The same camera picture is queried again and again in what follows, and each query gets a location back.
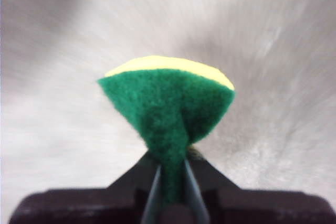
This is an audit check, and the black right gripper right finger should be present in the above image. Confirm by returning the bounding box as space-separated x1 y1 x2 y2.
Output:
181 153 332 224

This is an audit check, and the yellow sponge with green scourer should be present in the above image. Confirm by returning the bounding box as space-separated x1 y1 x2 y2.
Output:
96 55 236 207

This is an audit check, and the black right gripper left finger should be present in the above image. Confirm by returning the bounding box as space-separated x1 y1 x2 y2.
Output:
16 153 170 224

